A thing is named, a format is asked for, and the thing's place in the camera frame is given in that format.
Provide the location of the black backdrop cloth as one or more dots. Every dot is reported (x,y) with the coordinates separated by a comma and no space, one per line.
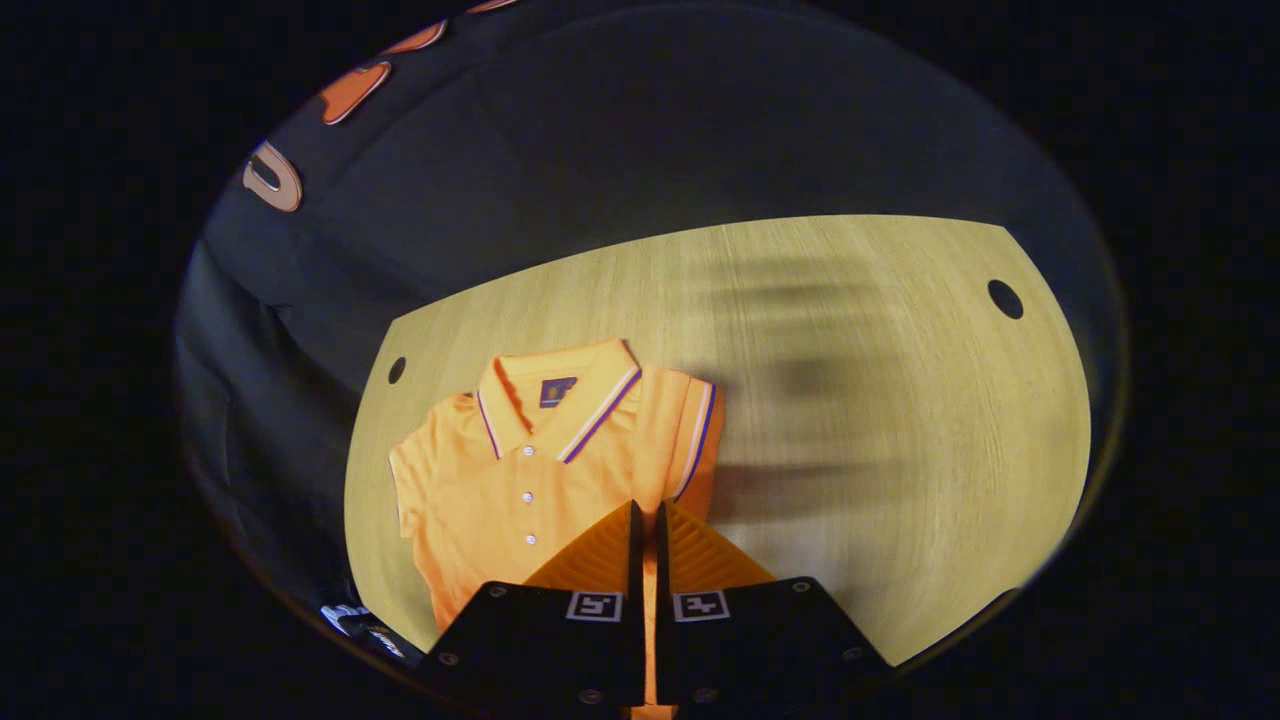
(600,130)

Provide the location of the orange T-shirt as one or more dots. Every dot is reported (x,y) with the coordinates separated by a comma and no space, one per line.
(480,500)

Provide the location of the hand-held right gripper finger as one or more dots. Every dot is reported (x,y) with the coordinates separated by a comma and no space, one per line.
(637,575)
(661,575)

